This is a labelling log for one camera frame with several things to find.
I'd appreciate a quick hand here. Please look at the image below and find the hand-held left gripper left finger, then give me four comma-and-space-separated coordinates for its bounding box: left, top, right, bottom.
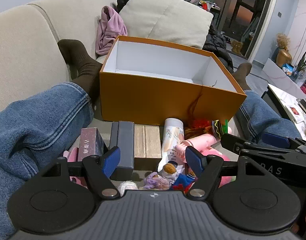
39, 146, 121, 200

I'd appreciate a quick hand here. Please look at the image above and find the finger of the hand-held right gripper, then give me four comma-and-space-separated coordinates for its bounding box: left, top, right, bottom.
220, 133, 304, 159
262, 132, 306, 150

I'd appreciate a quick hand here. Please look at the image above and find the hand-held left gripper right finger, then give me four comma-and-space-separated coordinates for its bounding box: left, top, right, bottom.
185, 146, 267, 201

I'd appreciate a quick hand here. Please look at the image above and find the brown plush bear sailor outfit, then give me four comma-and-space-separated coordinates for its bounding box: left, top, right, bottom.
157, 162, 196, 194

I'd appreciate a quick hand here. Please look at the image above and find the pink selfie stick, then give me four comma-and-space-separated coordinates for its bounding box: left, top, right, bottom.
175, 127, 232, 166

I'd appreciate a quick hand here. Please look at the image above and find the purple printed box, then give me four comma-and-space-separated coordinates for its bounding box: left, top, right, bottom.
78, 127, 106, 162

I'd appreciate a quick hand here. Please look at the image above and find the white crochet bunny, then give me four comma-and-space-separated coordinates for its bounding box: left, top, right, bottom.
117, 181, 139, 197

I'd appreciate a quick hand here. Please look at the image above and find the white hand cream tube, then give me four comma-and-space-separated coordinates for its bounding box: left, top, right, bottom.
157, 118, 185, 173

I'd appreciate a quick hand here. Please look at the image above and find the red feather toy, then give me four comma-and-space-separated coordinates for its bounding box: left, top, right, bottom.
184, 92, 230, 138

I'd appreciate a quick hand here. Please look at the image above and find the pink item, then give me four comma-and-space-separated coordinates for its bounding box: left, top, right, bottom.
63, 147, 89, 189

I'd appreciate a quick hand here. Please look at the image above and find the orange cardboard box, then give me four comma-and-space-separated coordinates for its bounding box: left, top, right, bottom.
99, 35, 247, 126

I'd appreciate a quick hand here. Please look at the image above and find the dark grey case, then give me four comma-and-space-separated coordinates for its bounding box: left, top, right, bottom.
109, 121, 135, 181

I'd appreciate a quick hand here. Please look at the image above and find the person's right jeans leg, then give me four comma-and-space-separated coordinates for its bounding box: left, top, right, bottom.
234, 90, 304, 145

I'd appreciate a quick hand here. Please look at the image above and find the person's jeans leg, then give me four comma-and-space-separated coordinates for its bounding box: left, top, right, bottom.
0, 82, 95, 240
234, 90, 304, 145

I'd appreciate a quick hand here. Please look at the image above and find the beige wood-grain box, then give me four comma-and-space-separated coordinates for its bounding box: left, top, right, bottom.
134, 124, 163, 172

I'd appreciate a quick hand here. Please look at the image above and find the white marble coffee table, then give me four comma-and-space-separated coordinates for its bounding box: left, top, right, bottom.
261, 83, 306, 140

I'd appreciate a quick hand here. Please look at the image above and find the purple crochet piece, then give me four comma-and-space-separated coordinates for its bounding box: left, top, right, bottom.
143, 172, 171, 191

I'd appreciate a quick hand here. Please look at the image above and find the black notebook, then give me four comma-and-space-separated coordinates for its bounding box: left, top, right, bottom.
298, 99, 306, 118

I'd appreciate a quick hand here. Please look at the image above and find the white low cabinet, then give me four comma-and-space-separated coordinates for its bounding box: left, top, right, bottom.
264, 58, 306, 97

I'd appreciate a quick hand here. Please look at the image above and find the glass vase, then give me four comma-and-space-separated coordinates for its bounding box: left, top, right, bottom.
292, 66, 306, 82

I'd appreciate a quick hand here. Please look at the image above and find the person's right brown sock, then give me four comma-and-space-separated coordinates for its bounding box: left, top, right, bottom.
232, 62, 253, 92

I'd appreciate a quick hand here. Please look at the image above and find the person's brown sock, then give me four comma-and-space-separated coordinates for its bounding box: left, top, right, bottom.
57, 39, 103, 104
232, 62, 253, 92

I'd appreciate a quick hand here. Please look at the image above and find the gold vase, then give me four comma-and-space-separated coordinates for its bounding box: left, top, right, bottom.
276, 49, 293, 67

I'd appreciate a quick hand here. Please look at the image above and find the green potted plant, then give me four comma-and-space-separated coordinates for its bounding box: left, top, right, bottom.
296, 50, 306, 74

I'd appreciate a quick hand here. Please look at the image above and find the person's left jeans leg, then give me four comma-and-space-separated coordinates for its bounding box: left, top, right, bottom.
0, 82, 95, 240

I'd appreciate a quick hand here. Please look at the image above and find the dried pampas grass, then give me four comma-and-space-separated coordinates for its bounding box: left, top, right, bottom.
276, 33, 291, 50

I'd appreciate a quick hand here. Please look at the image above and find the person's left brown sock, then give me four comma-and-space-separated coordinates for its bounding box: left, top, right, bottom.
57, 39, 103, 104

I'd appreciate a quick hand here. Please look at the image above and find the black puffer jacket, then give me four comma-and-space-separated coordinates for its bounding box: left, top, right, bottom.
202, 21, 235, 74

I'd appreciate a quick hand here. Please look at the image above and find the hanging grey-green garment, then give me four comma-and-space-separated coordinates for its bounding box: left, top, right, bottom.
242, 17, 260, 43

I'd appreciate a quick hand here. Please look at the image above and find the pink cloth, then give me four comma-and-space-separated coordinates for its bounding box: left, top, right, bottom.
95, 6, 128, 56

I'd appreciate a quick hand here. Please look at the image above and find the glass sliding door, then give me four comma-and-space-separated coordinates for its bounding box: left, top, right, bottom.
178, 0, 276, 58

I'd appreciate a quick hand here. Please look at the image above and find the cluttered side table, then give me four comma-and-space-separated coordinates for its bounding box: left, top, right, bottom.
199, 1, 221, 22

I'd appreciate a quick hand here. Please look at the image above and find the beige sofa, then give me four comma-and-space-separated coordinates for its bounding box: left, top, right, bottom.
0, 0, 244, 183

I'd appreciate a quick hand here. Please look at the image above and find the beige cushion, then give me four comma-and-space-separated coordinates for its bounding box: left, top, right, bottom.
119, 0, 214, 50

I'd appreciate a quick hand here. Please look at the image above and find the dark cloth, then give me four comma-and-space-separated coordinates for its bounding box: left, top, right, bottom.
116, 0, 136, 13

